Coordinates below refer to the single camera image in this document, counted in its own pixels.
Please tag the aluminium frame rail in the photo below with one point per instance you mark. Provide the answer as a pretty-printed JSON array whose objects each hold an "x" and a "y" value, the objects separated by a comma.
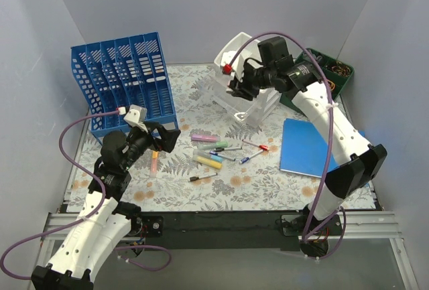
[{"x": 365, "y": 224}]

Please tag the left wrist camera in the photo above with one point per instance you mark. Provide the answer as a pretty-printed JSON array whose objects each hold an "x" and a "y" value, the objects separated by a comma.
[{"x": 134, "y": 116}]

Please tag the blue pen marker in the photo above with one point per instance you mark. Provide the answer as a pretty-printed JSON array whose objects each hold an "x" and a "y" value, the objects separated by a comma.
[{"x": 222, "y": 155}]

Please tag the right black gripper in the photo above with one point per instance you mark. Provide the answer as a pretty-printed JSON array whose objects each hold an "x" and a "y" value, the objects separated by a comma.
[{"x": 236, "y": 91}]

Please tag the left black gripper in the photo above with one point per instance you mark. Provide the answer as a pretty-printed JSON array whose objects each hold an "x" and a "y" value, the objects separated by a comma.
[{"x": 155, "y": 132}]

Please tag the yellow highlighter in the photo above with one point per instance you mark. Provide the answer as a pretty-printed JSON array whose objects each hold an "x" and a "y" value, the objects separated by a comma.
[{"x": 209, "y": 162}]

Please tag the white drawer organizer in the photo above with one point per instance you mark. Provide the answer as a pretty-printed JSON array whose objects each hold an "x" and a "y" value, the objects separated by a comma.
[{"x": 250, "y": 51}]

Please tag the orange pink highlighter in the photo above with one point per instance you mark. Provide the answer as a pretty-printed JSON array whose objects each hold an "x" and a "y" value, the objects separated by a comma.
[{"x": 154, "y": 164}]

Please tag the black cap marker middle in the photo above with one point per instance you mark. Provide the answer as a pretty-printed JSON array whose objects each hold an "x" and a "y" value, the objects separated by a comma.
[{"x": 220, "y": 149}]

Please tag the blue plastic file rack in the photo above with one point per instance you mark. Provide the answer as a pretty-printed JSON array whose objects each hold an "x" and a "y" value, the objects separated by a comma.
[{"x": 122, "y": 72}]

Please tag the blue highlighter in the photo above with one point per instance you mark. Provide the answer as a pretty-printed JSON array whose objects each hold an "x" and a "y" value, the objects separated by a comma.
[{"x": 207, "y": 155}]

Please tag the blue notebook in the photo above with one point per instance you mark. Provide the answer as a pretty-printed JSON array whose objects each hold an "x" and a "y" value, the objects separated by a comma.
[{"x": 303, "y": 149}]

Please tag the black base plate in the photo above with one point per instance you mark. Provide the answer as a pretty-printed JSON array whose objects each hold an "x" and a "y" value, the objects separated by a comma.
[{"x": 220, "y": 229}]

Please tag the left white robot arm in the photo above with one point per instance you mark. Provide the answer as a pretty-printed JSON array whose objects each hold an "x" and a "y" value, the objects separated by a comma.
[{"x": 104, "y": 219}]

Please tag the purple highlighter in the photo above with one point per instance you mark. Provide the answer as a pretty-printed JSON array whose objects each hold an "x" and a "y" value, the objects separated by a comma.
[{"x": 205, "y": 138}]

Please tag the red cap marker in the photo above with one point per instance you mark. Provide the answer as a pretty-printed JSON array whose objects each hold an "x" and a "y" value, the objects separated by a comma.
[{"x": 263, "y": 147}]

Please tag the black cap marker front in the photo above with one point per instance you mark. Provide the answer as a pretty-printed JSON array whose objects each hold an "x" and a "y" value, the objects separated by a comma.
[{"x": 196, "y": 178}]

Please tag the blue cap marker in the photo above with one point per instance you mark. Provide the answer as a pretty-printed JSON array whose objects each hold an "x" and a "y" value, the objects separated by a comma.
[{"x": 246, "y": 159}]

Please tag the black cap marker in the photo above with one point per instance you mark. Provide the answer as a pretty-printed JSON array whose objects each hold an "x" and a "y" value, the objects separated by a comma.
[
  {"x": 196, "y": 178},
  {"x": 220, "y": 149}
]

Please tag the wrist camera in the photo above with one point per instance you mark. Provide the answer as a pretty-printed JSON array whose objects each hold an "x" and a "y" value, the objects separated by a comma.
[
  {"x": 231, "y": 66},
  {"x": 134, "y": 116}
]

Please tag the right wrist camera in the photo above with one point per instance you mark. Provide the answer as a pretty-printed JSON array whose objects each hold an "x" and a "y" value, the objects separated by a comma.
[{"x": 231, "y": 66}]

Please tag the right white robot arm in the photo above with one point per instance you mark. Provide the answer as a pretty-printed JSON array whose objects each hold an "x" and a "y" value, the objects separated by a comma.
[{"x": 263, "y": 62}]

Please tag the green highlighter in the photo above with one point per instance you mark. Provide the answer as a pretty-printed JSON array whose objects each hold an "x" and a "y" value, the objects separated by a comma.
[{"x": 214, "y": 145}]

